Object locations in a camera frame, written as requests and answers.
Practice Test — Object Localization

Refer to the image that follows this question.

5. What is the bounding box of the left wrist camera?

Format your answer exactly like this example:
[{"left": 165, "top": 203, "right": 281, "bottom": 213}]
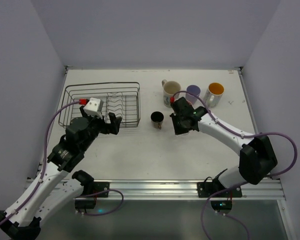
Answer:
[{"left": 79, "top": 97, "right": 104, "bottom": 119}]

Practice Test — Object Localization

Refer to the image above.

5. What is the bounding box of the brown ceramic cup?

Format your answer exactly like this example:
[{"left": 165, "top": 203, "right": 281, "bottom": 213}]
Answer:
[{"left": 150, "top": 111, "right": 164, "bottom": 130}]

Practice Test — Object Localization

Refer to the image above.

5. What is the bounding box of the lilac plastic cup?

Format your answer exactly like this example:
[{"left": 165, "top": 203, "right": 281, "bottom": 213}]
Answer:
[{"left": 185, "top": 85, "right": 201, "bottom": 105}]

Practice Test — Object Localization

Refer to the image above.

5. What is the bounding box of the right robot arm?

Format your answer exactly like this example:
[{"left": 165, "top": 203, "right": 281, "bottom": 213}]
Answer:
[{"left": 170, "top": 97, "right": 278, "bottom": 195}]

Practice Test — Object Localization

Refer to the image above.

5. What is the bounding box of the purple cable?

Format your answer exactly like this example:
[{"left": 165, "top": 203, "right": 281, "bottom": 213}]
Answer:
[
  {"left": 169, "top": 90, "right": 298, "bottom": 180},
  {"left": 0, "top": 99, "right": 82, "bottom": 232}
]

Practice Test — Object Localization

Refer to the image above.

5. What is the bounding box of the aluminium mounting rail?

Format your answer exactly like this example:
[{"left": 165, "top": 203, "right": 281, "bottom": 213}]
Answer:
[{"left": 24, "top": 178, "right": 283, "bottom": 201}]

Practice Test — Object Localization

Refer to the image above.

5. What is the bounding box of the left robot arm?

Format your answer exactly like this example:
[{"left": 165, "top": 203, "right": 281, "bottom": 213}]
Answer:
[{"left": 0, "top": 112, "right": 122, "bottom": 240}]

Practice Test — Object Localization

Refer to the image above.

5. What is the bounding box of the controller box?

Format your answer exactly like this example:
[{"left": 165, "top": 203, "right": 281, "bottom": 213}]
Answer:
[
  {"left": 74, "top": 199, "right": 96, "bottom": 211},
  {"left": 210, "top": 200, "right": 233, "bottom": 215}
]

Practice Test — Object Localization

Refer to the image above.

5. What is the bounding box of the left controller box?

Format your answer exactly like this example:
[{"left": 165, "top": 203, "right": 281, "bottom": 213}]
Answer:
[{"left": 74, "top": 199, "right": 96, "bottom": 211}]

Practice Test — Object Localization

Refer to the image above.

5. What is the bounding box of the right controller box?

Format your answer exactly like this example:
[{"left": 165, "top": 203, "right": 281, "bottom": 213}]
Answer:
[{"left": 210, "top": 200, "right": 233, "bottom": 215}]

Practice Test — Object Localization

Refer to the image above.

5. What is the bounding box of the black wire dish rack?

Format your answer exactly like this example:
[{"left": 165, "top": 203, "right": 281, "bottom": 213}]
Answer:
[{"left": 60, "top": 82, "right": 141, "bottom": 128}]

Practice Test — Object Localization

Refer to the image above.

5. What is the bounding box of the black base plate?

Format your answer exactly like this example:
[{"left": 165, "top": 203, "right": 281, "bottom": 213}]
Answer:
[
  {"left": 87, "top": 181, "right": 110, "bottom": 195},
  {"left": 196, "top": 168, "right": 243, "bottom": 198}
]

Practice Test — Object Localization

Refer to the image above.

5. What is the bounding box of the white patterned mug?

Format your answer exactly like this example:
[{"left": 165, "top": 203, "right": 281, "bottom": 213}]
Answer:
[{"left": 203, "top": 82, "right": 225, "bottom": 108}]

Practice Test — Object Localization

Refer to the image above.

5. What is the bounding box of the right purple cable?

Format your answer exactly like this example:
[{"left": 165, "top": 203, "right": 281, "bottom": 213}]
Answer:
[{"left": 169, "top": 90, "right": 298, "bottom": 180}]

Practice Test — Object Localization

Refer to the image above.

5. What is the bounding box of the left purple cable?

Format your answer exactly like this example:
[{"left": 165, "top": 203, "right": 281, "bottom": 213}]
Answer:
[{"left": 0, "top": 99, "right": 82, "bottom": 232}]

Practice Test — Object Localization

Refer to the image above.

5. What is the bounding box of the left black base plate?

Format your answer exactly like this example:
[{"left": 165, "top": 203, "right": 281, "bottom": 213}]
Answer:
[{"left": 87, "top": 181, "right": 110, "bottom": 195}]

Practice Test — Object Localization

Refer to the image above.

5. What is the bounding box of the cream floral mug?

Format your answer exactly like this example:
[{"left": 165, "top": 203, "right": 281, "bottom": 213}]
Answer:
[{"left": 161, "top": 79, "right": 182, "bottom": 108}]

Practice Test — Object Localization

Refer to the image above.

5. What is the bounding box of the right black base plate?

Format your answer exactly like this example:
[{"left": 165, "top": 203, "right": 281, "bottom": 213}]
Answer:
[{"left": 196, "top": 168, "right": 243, "bottom": 198}]

